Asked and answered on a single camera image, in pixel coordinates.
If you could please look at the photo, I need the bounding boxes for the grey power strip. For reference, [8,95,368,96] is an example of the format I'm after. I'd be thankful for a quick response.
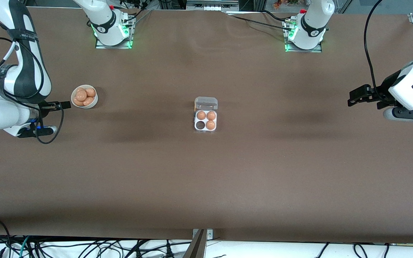
[186,0,240,11]

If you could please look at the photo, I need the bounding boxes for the teal cable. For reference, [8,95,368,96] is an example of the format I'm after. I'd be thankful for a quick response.
[18,236,31,258]

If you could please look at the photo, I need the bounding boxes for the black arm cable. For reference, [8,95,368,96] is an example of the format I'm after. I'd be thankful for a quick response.
[364,0,390,104]
[0,36,65,144]

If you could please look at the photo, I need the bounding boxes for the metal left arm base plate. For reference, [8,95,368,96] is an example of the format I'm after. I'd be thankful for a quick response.
[285,16,323,53]

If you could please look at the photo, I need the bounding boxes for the dark brown post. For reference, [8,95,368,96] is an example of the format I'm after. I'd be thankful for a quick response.
[183,229,207,258]

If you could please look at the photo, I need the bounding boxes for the small metal table bracket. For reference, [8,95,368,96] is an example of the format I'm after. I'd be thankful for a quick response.
[192,229,213,240]

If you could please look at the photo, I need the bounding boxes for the white round bowl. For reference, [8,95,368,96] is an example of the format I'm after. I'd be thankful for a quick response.
[71,85,99,109]

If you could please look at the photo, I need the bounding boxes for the black right camera bracket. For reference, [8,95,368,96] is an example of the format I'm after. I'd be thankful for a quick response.
[17,122,49,138]

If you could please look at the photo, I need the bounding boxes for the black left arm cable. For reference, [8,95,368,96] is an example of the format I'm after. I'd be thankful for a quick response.
[364,0,390,104]

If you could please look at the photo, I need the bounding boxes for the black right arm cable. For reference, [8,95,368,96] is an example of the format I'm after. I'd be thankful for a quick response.
[0,36,65,144]

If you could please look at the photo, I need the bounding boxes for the clear plastic egg box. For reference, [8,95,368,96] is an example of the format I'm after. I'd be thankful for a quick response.
[194,96,218,134]

